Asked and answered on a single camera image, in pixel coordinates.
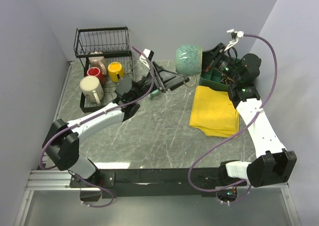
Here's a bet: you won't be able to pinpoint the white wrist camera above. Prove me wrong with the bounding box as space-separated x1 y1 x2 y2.
139 48 154 69
224 29 244 52

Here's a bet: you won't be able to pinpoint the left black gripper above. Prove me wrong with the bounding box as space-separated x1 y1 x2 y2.
132 61 190 101

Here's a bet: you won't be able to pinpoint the small teal cup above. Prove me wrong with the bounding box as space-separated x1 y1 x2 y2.
148 90 161 100

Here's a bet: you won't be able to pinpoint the green compartment organizer tray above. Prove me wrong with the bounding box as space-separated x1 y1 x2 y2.
199 69 232 92

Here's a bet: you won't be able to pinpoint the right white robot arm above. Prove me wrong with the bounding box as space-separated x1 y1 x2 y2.
202 43 297 188

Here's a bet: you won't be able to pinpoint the black base beam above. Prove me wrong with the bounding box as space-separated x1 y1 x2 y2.
70 168 238 202

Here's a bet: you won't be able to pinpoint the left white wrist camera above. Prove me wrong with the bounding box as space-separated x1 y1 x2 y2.
139 48 154 69

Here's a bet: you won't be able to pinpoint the blue-green glazed mug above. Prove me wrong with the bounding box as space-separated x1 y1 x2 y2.
175 44 203 87

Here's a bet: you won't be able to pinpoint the red mug white squiggles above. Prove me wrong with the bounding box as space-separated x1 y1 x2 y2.
86 67 106 84

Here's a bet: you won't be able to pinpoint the black wire dish rack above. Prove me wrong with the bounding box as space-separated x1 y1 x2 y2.
73 26 134 113

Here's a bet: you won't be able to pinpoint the yellow cup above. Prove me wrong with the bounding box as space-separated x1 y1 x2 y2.
108 62 125 82

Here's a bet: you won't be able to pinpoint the yellow folded cloth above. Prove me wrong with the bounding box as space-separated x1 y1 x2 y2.
189 86 240 138

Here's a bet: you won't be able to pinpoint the pink mug purple interior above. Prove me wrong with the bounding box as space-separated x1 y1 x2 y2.
89 56 108 76

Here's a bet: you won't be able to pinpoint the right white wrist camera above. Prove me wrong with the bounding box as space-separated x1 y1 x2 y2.
224 29 244 52

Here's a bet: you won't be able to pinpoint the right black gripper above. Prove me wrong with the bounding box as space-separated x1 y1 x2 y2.
187 43 240 83

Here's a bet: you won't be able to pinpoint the white floral mug green interior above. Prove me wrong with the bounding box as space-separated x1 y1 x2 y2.
79 76 104 105

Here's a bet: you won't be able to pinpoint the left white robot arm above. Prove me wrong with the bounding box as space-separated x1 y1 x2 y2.
42 61 189 187

